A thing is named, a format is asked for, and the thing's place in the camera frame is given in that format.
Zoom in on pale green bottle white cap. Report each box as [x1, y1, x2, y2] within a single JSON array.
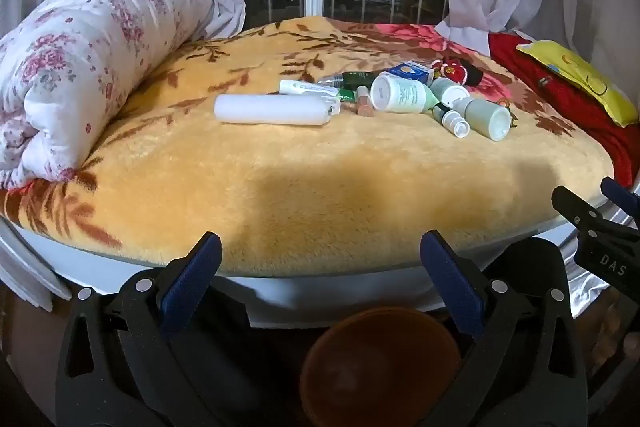
[[462, 97, 511, 142]]

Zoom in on yellow floral plush blanket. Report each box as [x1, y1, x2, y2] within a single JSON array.
[[0, 16, 615, 279]]

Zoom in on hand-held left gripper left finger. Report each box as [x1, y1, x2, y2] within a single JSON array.
[[55, 231, 253, 427]]

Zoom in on long white bottle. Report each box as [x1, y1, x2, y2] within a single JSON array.
[[214, 93, 342, 126]]

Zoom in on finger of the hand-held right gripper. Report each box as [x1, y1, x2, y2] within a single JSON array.
[[551, 185, 603, 234], [601, 177, 640, 220]]

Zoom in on white squeeze tube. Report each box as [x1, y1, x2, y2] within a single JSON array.
[[278, 79, 341, 97]]

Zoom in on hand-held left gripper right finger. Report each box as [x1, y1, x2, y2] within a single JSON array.
[[419, 229, 589, 427]]

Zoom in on red cloth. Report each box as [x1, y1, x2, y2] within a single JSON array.
[[487, 32, 640, 188]]

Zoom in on dark green box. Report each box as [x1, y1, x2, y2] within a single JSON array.
[[343, 71, 389, 89]]

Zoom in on yellow pillow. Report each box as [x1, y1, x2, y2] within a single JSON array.
[[515, 38, 640, 127]]

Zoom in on short pale green bottle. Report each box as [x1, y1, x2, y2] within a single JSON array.
[[430, 78, 471, 108]]

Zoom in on grey white cloth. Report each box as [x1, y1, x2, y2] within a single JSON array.
[[561, 227, 614, 321]]

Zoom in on person's left leg black pants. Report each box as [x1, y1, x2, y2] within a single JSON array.
[[200, 279, 321, 427]]

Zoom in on floral rolled quilt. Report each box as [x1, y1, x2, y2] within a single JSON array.
[[0, 0, 217, 190]]

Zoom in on small dark spray bottle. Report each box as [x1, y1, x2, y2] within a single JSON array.
[[432, 103, 471, 138]]

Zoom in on large white jar green label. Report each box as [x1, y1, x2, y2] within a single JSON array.
[[370, 74, 437, 114]]

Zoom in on blue white box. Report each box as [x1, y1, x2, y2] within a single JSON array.
[[387, 62, 435, 84]]

